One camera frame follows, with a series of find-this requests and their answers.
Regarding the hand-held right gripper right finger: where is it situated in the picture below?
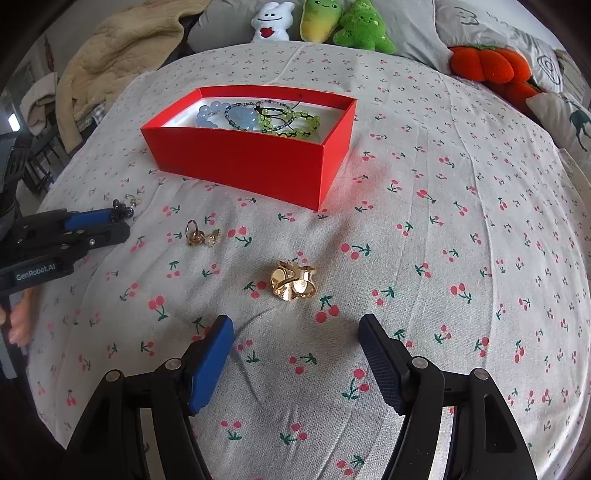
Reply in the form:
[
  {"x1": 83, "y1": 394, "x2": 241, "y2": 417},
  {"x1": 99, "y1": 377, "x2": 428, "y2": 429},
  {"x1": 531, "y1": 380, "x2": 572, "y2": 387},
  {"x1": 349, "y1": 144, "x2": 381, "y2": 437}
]
[{"x1": 359, "y1": 314, "x2": 539, "y2": 480}]

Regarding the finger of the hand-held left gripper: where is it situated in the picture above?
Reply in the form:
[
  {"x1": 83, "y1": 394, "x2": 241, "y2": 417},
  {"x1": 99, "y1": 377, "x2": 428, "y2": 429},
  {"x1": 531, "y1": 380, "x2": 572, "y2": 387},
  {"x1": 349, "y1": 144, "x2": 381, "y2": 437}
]
[
  {"x1": 46, "y1": 222, "x2": 131, "y2": 252},
  {"x1": 28, "y1": 207, "x2": 134, "y2": 232}
]

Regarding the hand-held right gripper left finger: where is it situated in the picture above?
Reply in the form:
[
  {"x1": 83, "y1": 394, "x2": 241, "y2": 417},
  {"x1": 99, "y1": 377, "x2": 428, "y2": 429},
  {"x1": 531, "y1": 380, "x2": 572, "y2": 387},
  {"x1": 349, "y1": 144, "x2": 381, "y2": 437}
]
[{"x1": 65, "y1": 315, "x2": 235, "y2": 480}]

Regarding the dark beaded earring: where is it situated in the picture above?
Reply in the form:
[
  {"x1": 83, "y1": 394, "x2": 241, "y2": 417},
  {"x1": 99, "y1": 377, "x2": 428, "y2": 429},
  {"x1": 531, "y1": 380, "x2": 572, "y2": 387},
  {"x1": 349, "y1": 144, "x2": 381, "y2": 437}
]
[{"x1": 113, "y1": 196, "x2": 141, "y2": 219}]

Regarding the gold earring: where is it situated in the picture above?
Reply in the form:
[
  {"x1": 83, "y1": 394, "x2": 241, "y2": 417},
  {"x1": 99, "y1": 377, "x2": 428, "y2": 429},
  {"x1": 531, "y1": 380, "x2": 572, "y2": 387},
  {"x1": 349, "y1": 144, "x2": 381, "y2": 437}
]
[{"x1": 185, "y1": 220, "x2": 222, "y2": 247}]

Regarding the gold cuff bracelet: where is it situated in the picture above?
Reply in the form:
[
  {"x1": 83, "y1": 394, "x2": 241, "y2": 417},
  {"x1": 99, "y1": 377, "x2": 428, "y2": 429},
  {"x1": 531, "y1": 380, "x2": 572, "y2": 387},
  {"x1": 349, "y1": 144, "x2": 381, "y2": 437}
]
[{"x1": 269, "y1": 260, "x2": 318, "y2": 303}]

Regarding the red jewelry box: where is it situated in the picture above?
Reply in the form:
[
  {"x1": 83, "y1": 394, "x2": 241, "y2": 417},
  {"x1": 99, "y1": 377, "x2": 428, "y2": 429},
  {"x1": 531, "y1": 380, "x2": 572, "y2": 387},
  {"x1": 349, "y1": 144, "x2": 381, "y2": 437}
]
[{"x1": 140, "y1": 85, "x2": 358, "y2": 212}]

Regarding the person's left hand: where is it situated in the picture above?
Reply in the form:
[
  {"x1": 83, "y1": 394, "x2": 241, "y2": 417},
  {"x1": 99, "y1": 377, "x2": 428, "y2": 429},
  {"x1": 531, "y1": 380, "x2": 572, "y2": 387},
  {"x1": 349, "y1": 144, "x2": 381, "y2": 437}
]
[{"x1": 0, "y1": 290, "x2": 34, "y2": 347}]

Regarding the cherry print bed sheet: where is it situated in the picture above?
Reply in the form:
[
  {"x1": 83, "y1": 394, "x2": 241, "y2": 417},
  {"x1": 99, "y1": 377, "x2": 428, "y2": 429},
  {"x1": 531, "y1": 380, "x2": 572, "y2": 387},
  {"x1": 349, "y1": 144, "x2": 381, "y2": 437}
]
[{"x1": 25, "y1": 39, "x2": 591, "y2": 480}]

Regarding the beige quilted blanket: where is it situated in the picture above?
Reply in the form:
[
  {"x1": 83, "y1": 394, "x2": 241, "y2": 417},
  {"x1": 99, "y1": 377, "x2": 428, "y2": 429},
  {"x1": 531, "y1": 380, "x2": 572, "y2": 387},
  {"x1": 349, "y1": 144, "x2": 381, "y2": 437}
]
[{"x1": 21, "y1": 0, "x2": 213, "y2": 155}]

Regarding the white plush toy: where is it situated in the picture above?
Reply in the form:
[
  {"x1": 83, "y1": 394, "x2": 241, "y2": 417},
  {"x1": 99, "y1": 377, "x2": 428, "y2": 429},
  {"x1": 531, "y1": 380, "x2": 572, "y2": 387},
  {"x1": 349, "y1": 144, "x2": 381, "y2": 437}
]
[{"x1": 250, "y1": 1, "x2": 296, "y2": 44}]

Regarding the white deer print pillow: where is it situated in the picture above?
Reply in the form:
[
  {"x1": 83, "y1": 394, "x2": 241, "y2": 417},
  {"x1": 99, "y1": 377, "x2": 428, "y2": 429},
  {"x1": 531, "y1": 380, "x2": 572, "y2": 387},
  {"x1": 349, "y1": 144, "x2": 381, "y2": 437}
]
[{"x1": 525, "y1": 92, "x2": 591, "y2": 155}]

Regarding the yellow green plush toy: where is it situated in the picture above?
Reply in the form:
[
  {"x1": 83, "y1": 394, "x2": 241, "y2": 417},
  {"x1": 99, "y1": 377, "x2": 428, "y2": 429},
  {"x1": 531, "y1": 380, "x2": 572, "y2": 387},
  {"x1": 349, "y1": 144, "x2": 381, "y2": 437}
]
[{"x1": 300, "y1": 0, "x2": 345, "y2": 43}]

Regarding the orange carrot plush toy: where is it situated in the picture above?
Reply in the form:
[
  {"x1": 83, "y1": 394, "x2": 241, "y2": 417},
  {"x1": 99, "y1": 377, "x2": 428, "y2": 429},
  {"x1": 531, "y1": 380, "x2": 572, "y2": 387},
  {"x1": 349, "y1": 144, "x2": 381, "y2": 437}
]
[{"x1": 449, "y1": 45, "x2": 550, "y2": 114}]

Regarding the green tree plush toy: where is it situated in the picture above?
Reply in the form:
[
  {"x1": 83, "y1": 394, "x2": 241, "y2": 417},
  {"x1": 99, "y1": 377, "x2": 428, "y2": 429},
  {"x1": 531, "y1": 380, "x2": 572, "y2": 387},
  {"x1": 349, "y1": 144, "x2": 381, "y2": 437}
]
[{"x1": 332, "y1": 0, "x2": 397, "y2": 55}]

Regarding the grey printed pillow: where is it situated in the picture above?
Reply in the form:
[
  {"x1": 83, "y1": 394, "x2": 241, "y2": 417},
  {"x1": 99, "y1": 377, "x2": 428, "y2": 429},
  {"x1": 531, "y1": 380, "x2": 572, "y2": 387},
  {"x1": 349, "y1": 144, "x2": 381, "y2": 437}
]
[{"x1": 434, "y1": 0, "x2": 587, "y2": 97}]

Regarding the light blue bead bracelet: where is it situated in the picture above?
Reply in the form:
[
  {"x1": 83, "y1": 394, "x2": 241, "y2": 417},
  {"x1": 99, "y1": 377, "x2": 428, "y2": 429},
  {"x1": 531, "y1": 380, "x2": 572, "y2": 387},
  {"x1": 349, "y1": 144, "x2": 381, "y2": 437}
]
[{"x1": 195, "y1": 102, "x2": 259, "y2": 130}]

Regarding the dark blue bead necklace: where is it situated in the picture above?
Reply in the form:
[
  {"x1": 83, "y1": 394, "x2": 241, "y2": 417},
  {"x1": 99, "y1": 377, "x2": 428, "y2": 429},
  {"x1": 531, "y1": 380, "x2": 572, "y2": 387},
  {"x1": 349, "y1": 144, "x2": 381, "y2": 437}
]
[{"x1": 224, "y1": 100, "x2": 301, "y2": 134}]

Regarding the green bead bracelet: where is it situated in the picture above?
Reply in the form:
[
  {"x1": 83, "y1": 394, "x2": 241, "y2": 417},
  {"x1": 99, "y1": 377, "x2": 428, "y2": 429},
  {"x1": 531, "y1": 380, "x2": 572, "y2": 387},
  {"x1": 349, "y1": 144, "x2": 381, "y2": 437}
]
[{"x1": 259, "y1": 105, "x2": 322, "y2": 138}]

